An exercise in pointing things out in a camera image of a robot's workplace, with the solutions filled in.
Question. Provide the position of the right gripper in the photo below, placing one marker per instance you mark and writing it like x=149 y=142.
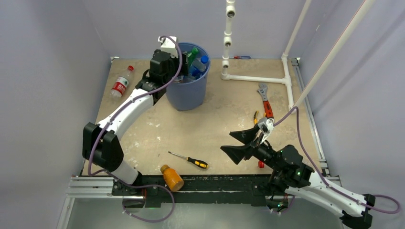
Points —
x=236 y=152

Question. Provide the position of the orange juice bottle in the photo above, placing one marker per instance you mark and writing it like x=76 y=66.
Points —
x=172 y=178

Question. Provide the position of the small Pepsi bottle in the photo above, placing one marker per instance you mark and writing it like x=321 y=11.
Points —
x=198 y=66

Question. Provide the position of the green plastic bottle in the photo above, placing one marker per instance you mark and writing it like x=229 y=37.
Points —
x=192 y=55

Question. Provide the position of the red label clear bottle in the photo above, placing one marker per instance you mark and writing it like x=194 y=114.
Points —
x=122 y=82

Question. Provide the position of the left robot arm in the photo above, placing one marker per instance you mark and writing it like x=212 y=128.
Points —
x=101 y=142

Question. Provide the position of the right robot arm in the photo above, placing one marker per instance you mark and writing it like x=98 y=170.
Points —
x=292 y=176

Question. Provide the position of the blue plastic bin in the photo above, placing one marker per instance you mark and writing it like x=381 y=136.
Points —
x=190 y=94

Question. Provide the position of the red cap clear bottle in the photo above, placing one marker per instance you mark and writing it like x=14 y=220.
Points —
x=261 y=164

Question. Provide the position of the black yellow screwdriver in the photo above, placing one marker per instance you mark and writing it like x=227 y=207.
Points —
x=196 y=162

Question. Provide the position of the red blue screwdriver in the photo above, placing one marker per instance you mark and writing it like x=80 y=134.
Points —
x=241 y=57

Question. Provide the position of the yellow handled pliers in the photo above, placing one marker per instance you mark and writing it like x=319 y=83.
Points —
x=255 y=117

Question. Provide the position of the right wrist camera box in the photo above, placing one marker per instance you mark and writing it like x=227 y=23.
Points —
x=266 y=127

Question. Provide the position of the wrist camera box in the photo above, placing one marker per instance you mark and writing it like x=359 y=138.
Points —
x=169 y=46
x=266 y=127

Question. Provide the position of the red handled adjustable wrench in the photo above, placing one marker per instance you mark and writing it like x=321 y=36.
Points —
x=267 y=107

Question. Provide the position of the white PVC pipe frame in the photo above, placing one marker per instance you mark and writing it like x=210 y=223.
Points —
x=286 y=80

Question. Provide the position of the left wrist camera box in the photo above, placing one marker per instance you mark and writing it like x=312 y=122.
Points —
x=169 y=46

